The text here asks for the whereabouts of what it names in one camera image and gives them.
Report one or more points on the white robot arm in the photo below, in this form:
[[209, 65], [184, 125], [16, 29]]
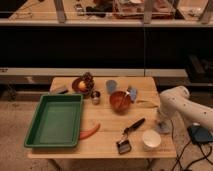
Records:
[[177, 100]]

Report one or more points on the blue plastic cup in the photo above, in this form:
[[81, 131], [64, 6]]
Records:
[[111, 86]]

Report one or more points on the grey sponge block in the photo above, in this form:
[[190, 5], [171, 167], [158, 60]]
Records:
[[60, 90]]

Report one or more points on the blue cloth toy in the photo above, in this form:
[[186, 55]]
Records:
[[132, 93]]

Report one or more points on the green plastic tray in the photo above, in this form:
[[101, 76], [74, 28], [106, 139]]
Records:
[[56, 122]]

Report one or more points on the orange carrot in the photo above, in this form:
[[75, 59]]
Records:
[[88, 133]]

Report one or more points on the small metal cup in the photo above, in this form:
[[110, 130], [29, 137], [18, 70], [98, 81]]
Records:
[[95, 96]]

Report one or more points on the pine cone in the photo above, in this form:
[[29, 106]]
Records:
[[88, 80]]

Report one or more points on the black power box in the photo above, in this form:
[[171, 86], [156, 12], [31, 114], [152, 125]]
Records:
[[199, 134]]

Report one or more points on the black handled brush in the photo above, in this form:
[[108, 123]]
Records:
[[124, 145]]

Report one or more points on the wooden table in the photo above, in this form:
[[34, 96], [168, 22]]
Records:
[[102, 145]]

